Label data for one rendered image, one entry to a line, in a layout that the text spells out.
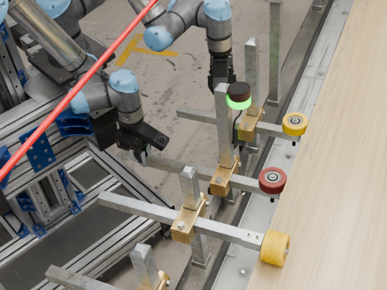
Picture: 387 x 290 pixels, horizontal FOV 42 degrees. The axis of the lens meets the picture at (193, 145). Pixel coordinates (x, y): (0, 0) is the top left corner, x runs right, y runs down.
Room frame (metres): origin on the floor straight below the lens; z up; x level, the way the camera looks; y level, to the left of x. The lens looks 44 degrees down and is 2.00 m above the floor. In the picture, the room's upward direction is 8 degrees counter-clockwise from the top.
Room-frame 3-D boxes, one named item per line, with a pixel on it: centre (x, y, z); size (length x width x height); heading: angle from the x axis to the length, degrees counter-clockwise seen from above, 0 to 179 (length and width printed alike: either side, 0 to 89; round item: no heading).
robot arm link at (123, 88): (1.16, 0.17, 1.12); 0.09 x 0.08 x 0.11; 97
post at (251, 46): (1.29, -0.21, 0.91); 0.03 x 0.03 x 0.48; 62
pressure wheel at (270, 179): (0.96, -0.21, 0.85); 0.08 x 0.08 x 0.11
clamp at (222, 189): (1.04, -0.09, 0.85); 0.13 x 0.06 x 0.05; 152
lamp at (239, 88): (1.04, -0.14, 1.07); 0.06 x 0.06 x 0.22; 62
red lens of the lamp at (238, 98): (1.04, -0.14, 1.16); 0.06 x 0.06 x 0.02
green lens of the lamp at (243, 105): (1.04, -0.14, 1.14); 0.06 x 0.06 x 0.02
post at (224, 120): (1.06, -0.10, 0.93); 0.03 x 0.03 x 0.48; 62
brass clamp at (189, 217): (0.82, 0.03, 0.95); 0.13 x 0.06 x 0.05; 152
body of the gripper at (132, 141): (1.17, 0.18, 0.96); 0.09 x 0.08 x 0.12; 62
